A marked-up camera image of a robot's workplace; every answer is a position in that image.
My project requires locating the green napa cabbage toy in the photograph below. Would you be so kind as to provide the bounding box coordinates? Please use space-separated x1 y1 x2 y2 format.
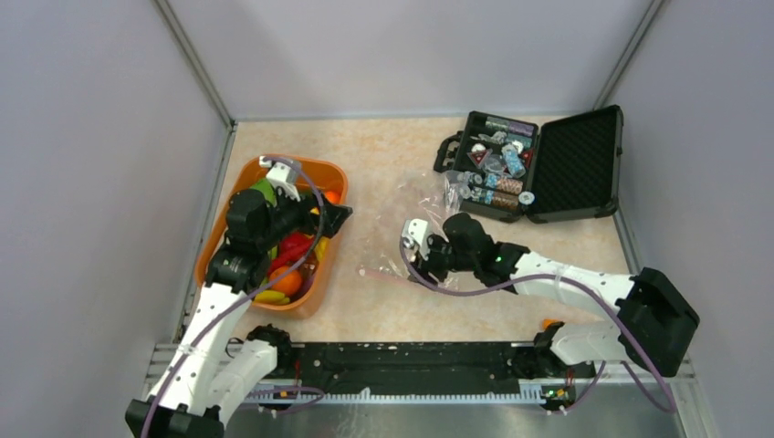
250 178 277 206

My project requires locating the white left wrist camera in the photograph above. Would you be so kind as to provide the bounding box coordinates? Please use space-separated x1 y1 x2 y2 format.
258 155 301 201

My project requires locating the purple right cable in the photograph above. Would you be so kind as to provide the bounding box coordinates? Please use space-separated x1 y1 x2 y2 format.
399 238 678 415

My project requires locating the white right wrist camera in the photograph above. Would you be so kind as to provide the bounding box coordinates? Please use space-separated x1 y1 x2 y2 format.
401 219 430 250

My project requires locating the orange carrot toy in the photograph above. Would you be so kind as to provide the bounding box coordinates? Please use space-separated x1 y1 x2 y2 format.
541 318 564 331

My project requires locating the orange fruit toy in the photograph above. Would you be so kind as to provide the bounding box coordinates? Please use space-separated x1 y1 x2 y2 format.
268 266 304 297
324 191 341 204

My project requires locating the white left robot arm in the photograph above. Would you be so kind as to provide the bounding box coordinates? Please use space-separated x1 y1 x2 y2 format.
125 189 353 437

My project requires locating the yellow banana toy front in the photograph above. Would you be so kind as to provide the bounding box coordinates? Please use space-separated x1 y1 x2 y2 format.
253 289 290 306

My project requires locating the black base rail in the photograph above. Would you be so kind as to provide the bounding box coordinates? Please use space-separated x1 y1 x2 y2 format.
271 342 557 396

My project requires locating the orange fruit toy back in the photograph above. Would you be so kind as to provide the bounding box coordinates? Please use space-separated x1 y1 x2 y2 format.
324 191 341 204

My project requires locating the purple cable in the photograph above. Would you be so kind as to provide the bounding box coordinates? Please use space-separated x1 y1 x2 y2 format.
139 158 328 438
399 238 678 415

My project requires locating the black poker chip case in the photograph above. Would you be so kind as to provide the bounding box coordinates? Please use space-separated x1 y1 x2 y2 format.
434 105 624 224

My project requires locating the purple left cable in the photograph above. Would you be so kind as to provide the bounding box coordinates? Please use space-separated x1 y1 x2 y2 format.
139 158 328 438

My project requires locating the orange fruit toy front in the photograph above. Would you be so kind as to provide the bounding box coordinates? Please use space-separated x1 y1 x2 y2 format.
268 266 304 297

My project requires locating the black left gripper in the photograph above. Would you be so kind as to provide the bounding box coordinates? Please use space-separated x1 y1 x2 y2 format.
256 182 351 250

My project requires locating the clear zip top bag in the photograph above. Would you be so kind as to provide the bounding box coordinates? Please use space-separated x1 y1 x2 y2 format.
356 171 461 283

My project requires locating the red chili pepper toy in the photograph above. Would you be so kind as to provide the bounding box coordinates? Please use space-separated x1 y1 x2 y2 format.
268 233 313 273

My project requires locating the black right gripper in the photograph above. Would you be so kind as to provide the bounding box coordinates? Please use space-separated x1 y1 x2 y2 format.
409 234 478 289

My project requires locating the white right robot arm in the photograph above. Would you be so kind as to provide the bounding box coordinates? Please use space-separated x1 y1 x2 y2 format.
400 213 700 377

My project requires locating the orange plastic bin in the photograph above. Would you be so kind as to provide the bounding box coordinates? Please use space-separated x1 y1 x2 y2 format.
194 156 348 319

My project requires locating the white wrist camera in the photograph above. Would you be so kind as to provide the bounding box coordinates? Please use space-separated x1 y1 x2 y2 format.
258 155 301 201
401 219 430 250

